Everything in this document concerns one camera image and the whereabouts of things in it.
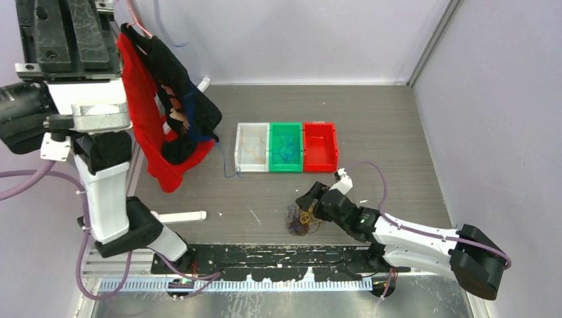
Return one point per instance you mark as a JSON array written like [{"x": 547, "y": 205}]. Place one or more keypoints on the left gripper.
[{"x": 66, "y": 42}]

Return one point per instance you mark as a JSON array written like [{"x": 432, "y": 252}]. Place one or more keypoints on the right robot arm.
[{"x": 465, "y": 255}]

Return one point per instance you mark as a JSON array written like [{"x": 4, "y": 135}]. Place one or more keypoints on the white plastic bin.
[{"x": 252, "y": 147}]

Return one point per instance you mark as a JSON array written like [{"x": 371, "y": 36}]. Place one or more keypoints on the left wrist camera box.
[{"x": 94, "y": 107}]

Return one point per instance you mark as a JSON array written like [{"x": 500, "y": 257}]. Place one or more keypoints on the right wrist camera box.
[{"x": 343, "y": 182}]

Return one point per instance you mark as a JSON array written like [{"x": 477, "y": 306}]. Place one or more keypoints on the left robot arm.
[{"x": 118, "y": 223}]

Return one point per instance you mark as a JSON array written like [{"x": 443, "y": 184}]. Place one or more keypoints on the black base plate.
[{"x": 284, "y": 263}]

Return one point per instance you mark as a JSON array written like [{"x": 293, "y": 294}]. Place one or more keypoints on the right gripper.
[{"x": 315, "y": 193}]

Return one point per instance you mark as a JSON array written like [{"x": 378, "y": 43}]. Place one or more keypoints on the green plastic bin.
[{"x": 286, "y": 147}]

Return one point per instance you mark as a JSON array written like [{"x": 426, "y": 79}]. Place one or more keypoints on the red plastic bin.
[{"x": 321, "y": 152}]

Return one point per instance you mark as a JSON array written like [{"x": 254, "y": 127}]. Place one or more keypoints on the red shirt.
[{"x": 141, "y": 91}]

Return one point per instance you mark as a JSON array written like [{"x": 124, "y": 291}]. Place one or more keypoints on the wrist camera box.
[
  {"x": 343, "y": 182},
  {"x": 94, "y": 107}
]

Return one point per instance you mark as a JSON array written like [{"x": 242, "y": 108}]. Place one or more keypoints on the metal clothes rack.
[{"x": 137, "y": 160}]

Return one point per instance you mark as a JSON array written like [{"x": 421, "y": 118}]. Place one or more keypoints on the black shirt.
[{"x": 189, "y": 113}]

